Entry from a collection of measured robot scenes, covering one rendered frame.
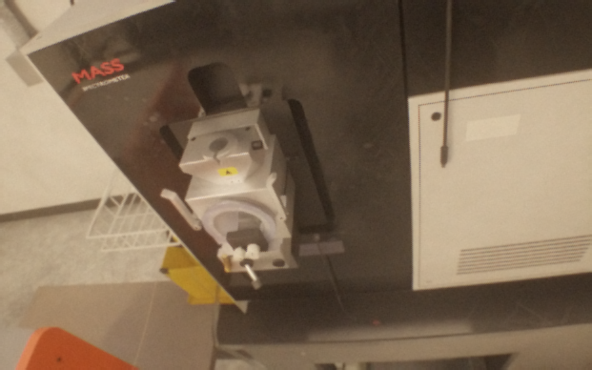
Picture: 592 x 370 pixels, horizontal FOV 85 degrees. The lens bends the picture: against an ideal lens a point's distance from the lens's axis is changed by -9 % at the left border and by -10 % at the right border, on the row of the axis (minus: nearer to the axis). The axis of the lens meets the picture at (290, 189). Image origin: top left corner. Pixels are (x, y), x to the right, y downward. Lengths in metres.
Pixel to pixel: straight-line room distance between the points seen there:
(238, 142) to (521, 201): 0.41
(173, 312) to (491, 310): 0.78
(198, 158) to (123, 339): 0.79
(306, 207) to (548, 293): 0.57
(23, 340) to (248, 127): 0.47
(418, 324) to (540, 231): 0.32
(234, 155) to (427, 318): 0.59
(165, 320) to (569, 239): 0.94
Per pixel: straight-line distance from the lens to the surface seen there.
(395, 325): 0.83
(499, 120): 0.46
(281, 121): 0.43
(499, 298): 0.87
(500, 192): 0.56
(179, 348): 1.00
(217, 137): 0.40
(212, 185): 0.42
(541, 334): 0.94
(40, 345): 0.64
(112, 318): 1.17
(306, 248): 0.62
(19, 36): 2.01
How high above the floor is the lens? 1.52
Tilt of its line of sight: 46 degrees down
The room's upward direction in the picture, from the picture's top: 22 degrees counter-clockwise
